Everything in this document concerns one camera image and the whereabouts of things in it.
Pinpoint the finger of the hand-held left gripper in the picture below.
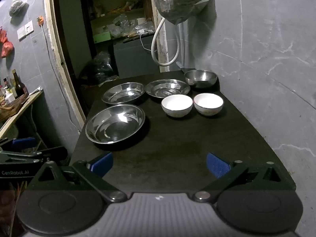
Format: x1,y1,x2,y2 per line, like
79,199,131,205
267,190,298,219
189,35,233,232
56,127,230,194
37,146,68,167
0,136,37,152

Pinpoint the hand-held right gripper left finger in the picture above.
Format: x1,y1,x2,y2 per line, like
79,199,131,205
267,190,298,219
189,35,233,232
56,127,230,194
30,152,127,203

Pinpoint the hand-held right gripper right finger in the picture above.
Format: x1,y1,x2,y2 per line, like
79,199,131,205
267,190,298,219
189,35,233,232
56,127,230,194
193,152,288,203

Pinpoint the large steel basin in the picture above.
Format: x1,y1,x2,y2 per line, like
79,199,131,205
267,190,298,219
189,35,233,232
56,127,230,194
85,104,146,144

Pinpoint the white ceramic bowl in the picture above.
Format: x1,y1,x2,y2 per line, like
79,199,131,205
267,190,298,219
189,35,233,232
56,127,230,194
193,93,225,116
161,94,193,118

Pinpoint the stainless steel plate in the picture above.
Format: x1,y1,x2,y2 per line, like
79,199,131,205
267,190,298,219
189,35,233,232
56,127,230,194
145,79,191,99
102,82,146,105

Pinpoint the stainless steel bowl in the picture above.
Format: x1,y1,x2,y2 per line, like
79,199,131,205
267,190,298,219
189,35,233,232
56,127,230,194
184,70,218,89

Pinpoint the side counter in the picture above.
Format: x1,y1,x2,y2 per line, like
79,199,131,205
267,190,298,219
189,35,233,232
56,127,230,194
0,89,45,141

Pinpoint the white plastic bottle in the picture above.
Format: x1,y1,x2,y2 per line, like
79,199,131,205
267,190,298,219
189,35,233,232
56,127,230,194
5,89,16,104

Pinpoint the dark glass bottle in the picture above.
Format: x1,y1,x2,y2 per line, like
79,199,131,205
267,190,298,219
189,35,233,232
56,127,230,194
12,69,26,98

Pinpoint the black plastic bag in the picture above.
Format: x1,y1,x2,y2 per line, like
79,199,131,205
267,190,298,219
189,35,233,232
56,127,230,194
79,51,119,87

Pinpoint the steel cleaver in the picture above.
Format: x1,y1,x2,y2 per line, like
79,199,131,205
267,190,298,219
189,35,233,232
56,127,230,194
176,62,195,73

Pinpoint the grey cabinet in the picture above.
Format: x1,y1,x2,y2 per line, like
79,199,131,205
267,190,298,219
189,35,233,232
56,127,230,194
114,33,161,79

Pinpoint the green box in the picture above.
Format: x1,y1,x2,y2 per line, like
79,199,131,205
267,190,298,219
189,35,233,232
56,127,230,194
93,32,111,43

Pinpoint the small hanging grey bag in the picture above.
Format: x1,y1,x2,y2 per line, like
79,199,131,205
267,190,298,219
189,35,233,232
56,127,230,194
8,0,29,18

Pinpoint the pile of plastic packets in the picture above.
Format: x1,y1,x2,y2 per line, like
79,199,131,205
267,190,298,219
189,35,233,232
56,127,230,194
109,13,156,37

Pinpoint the hanging clear plastic bag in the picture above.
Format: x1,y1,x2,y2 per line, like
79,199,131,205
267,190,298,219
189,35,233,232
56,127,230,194
153,0,215,25

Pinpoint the black wall cable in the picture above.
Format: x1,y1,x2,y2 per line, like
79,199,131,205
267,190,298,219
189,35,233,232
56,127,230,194
41,25,82,131

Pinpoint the cream door frame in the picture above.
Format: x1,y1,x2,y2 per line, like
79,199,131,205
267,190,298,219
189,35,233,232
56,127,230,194
43,0,87,131

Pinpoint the white hose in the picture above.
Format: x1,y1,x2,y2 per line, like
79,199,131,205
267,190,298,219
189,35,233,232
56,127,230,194
151,17,182,67

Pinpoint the thin white cable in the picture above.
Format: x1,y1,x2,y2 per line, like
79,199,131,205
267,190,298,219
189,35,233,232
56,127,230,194
139,33,156,52

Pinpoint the white post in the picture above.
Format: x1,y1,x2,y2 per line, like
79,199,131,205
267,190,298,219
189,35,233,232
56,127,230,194
158,21,169,66

